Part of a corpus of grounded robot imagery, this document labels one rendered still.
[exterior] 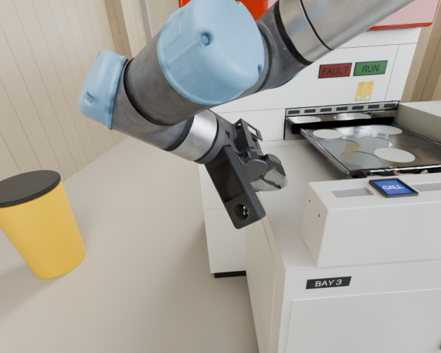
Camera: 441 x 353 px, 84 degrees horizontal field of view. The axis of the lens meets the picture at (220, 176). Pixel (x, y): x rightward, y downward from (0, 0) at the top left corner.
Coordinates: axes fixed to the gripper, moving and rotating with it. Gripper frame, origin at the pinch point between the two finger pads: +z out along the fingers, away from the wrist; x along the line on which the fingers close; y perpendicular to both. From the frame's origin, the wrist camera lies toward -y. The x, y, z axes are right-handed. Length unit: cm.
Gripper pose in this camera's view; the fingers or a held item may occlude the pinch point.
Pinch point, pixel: (281, 187)
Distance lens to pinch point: 48.2
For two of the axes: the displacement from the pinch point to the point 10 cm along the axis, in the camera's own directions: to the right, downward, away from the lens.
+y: -1.6, -8.2, 5.4
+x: -6.9, 4.9, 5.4
